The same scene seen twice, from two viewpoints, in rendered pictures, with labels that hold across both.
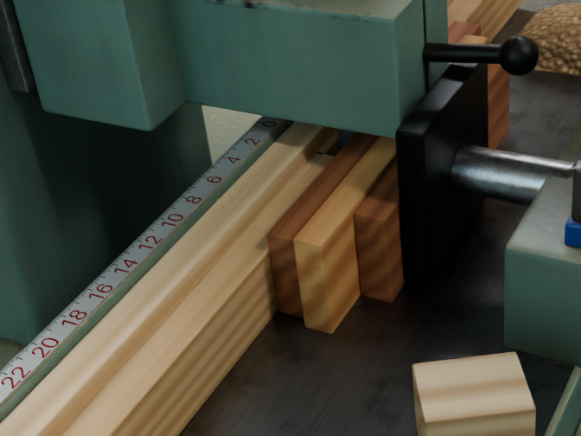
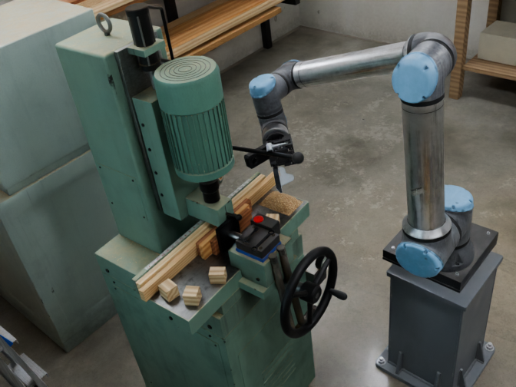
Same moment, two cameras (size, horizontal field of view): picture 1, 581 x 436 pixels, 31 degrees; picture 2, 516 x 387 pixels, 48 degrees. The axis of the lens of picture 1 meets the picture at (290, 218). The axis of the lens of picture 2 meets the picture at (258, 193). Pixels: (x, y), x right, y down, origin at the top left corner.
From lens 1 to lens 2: 1.27 m
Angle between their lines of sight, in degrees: 8
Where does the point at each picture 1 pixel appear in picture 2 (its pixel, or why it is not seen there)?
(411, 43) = (222, 213)
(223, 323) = (186, 256)
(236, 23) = (195, 205)
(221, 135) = not seen: hidden behind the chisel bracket
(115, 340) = (168, 258)
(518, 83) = (259, 210)
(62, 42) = (167, 204)
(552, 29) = (269, 199)
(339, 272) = (206, 249)
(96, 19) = (172, 203)
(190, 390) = (180, 266)
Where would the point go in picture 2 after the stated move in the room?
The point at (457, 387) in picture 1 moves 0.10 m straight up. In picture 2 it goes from (214, 270) to (209, 245)
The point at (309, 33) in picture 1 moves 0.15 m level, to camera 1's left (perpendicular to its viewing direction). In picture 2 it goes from (206, 210) to (158, 212)
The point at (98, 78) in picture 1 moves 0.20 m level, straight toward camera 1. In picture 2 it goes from (173, 210) to (171, 253)
